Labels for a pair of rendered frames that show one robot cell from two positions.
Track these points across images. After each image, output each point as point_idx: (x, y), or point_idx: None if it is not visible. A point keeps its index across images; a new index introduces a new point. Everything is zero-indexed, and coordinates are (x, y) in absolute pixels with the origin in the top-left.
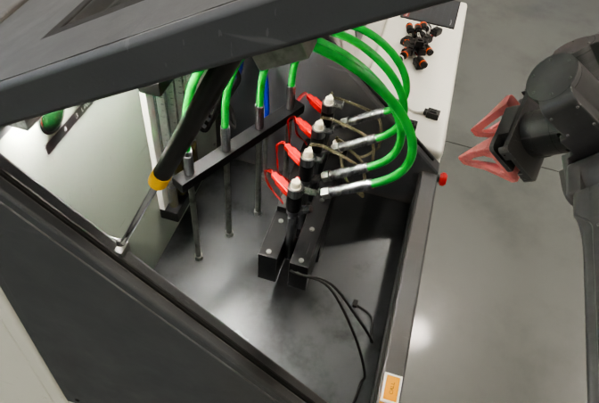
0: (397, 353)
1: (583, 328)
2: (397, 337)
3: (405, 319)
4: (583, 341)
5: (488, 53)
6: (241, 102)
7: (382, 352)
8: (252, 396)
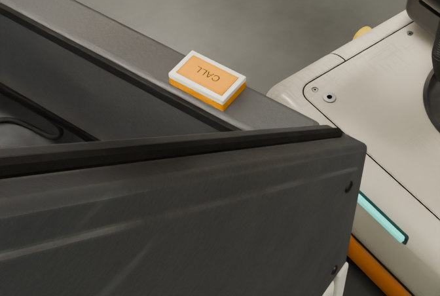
0: (136, 48)
1: (107, 14)
2: (103, 37)
3: (72, 13)
4: (122, 23)
5: None
6: None
7: (120, 73)
8: (173, 264)
